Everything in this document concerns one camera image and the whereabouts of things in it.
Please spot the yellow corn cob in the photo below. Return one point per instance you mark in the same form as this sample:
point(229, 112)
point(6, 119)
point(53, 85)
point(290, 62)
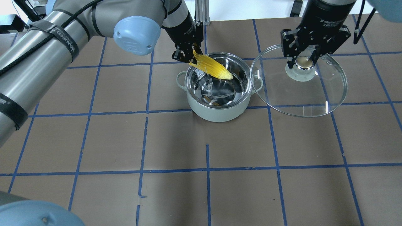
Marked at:
point(210, 66)

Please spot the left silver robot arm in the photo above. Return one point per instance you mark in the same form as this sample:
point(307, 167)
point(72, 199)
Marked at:
point(32, 65)

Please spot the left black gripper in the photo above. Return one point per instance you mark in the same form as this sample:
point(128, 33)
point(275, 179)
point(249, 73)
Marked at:
point(183, 27)

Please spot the glass pot lid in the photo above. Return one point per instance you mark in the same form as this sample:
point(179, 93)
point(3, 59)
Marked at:
point(307, 89)

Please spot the pale green cooking pot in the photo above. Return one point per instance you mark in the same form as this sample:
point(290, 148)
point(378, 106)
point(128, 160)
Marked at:
point(220, 100)

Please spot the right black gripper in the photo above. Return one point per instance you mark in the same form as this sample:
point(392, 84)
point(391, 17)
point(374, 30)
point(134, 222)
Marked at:
point(323, 15)

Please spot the aluminium frame post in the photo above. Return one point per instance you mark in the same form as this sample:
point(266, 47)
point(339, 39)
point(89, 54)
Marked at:
point(202, 11)

